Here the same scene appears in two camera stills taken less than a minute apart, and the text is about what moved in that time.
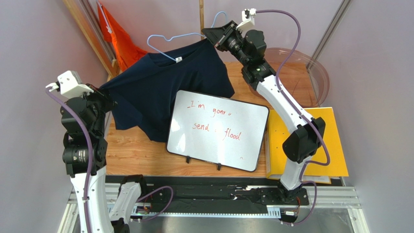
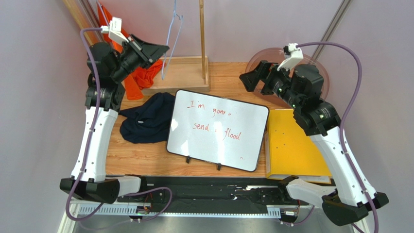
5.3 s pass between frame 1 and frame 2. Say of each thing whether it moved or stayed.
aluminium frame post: stayed
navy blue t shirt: moved
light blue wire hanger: moved
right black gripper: moved
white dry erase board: stayed
